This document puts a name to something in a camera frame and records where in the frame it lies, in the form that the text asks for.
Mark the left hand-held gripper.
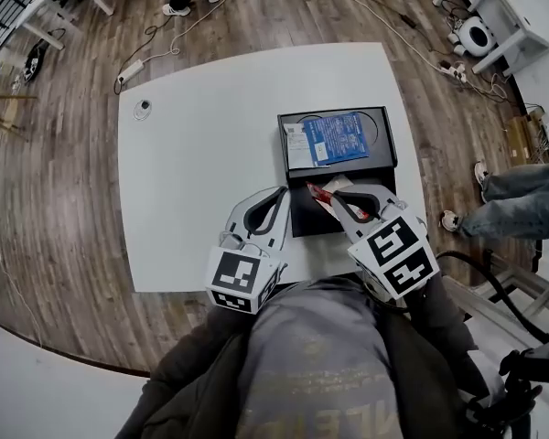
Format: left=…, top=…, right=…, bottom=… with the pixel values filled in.
left=203, top=185, right=292, bottom=316

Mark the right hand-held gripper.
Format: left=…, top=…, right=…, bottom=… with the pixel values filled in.
left=330, top=184, right=441, bottom=302

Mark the beige packet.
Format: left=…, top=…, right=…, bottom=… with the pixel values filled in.
left=322, top=175, right=354, bottom=200

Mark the red square packet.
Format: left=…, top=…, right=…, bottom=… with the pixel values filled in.
left=305, top=180, right=371, bottom=222

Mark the black drawer box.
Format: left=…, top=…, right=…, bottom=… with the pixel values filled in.
left=276, top=105, right=399, bottom=240

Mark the white printed packet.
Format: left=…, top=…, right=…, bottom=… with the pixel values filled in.
left=282, top=123, right=315, bottom=171

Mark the blue packet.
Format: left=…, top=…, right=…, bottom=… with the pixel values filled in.
left=302, top=112, right=371, bottom=167

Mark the person's left forearm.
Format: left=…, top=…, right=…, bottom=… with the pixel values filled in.
left=150, top=306, right=262, bottom=402

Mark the person's right forearm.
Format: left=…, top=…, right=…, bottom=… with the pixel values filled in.
left=406, top=272, right=479, bottom=365

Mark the person's torso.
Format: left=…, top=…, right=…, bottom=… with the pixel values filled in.
left=118, top=276, right=500, bottom=439

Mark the white power strip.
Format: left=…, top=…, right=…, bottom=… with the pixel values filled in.
left=438, top=60, right=468, bottom=82
left=116, top=59, right=145, bottom=85

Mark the cardboard box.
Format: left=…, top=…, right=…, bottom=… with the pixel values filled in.
left=505, top=112, right=549, bottom=164

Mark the white round appliance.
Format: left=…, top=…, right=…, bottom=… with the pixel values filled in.
left=447, top=14, right=495, bottom=58

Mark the black harness gear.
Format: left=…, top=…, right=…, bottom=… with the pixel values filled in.
left=461, top=336, right=549, bottom=439

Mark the white side table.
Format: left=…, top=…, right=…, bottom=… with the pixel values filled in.
left=432, top=0, right=549, bottom=77

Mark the white cable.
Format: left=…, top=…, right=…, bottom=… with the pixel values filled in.
left=141, top=0, right=257, bottom=63

